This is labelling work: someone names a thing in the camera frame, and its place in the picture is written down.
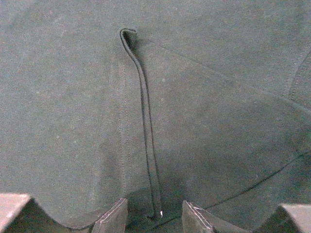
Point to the black t-shirt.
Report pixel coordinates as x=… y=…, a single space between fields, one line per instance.
x=156 y=101

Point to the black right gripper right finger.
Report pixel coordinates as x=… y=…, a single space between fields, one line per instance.
x=287 y=218

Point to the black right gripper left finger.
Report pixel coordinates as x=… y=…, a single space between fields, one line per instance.
x=20 y=213

